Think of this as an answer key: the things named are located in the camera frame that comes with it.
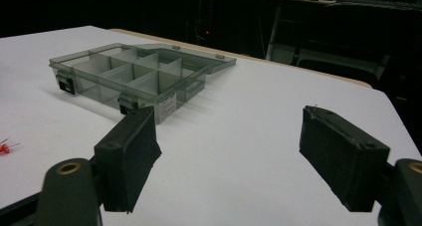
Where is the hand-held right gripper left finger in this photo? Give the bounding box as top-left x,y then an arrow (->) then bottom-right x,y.
94,106 -> 163,214

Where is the desk with white leg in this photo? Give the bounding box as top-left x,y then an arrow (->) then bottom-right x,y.
253,0 -> 337,62

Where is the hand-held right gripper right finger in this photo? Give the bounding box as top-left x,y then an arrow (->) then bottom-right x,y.
299,106 -> 391,213

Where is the red push pin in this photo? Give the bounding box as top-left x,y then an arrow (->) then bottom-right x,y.
0,136 -> 21,155

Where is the white board sheet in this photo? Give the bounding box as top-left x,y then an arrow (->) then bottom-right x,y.
0,25 -> 422,226

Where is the grey transparent compartment box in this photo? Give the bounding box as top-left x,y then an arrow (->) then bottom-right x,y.
48,42 -> 238,125

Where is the black folding chair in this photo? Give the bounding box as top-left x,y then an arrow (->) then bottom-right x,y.
295,6 -> 391,85

